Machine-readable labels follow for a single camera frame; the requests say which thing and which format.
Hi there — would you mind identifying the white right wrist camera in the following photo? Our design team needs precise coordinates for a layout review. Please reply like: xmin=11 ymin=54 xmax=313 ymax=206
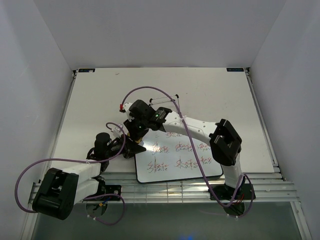
xmin=119 ymin=102 xmax=134 ymax=122

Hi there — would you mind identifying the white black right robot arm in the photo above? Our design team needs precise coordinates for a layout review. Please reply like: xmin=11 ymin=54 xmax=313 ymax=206
xmin=121 ymin=100 xmax=244 ymax=199

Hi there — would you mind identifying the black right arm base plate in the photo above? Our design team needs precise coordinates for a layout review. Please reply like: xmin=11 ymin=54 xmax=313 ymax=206
xmin=211 ymin=183 xmax=256 ymax=201

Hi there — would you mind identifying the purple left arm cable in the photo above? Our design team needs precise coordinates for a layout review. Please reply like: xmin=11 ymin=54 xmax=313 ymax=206
xmin=14 ymin=121 xmax=127 ymax=225

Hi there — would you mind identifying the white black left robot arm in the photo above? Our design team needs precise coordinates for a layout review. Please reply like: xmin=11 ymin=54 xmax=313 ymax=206
xmin=32 ymin=132 xmax=146 ymax=220

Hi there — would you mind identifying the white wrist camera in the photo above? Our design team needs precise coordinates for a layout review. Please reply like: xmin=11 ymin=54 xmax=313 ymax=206
xmin=119 ymin=102 xmax=134 ymax=122
xmin=111 ymin=126 xmax=123 ymax=138

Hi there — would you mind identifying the yellow bone-shaped eraser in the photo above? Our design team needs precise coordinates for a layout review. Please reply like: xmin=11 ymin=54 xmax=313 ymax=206
xmin=127 ymin=133 xmax=143 ymax=144

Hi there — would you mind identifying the folding metal easel stand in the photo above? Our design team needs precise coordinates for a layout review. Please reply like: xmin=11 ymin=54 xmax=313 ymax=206
xmin=149 ymin=94 xmax=180 ymax=106

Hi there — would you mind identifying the blue left corner label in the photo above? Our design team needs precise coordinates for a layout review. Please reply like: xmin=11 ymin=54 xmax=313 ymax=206
xmin=78 ymin=68 xmax=96 ymax=73

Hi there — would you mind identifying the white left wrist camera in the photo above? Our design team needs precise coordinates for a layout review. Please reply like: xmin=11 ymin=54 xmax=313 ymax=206
xmin=111 ymin=126 xmax=123 ymax=138

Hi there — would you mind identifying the blue right corner label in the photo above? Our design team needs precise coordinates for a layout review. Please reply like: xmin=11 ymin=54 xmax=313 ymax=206
xmin=226 ymin=67 xmax=244 ymax=72

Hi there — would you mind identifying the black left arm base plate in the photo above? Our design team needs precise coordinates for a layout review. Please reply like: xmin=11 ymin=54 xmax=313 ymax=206
xmin=84 ymin=185 xmax=122 ymax=202

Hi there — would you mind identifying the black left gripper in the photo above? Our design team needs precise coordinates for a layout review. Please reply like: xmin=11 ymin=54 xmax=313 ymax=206
xmin=105 ymin=134 xmax=146 ymax=159

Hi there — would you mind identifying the blue corner label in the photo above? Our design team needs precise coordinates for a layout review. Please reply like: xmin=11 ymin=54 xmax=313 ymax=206
xmin=226 ymin=67 xmax=244 ymax=72
xmin=78 ymin=68 xmax=96 ymax=73

